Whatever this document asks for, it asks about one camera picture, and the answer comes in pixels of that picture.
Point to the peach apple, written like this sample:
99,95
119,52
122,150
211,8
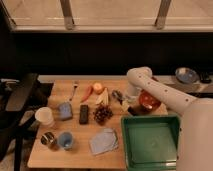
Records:
98,88

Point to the metal can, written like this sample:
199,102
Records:
48,139

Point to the grey plate background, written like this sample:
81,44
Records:
186,75

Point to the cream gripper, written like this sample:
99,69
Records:
128,102

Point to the green plastic tray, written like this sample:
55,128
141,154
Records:
150,142

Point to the black rectangular block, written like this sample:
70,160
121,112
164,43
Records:
84,113

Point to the silver fork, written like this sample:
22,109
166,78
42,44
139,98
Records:
75,86

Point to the bunch of dark grapes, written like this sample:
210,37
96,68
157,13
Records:
102,113

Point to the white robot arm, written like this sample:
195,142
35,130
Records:
195,144

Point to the light blue cloth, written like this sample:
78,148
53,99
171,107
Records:
104,141

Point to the white paper cup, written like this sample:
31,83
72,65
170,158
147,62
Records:
45,116

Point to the blue sponge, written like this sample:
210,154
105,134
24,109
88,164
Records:
65,111

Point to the orange carrot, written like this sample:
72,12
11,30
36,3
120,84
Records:
87,94

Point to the yellow banana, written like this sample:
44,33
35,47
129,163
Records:
103,98

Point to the blue cup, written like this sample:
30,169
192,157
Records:
65,140

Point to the black chair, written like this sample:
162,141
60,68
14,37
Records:
28,94

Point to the red-orange bowl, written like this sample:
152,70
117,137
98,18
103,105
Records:
148,102

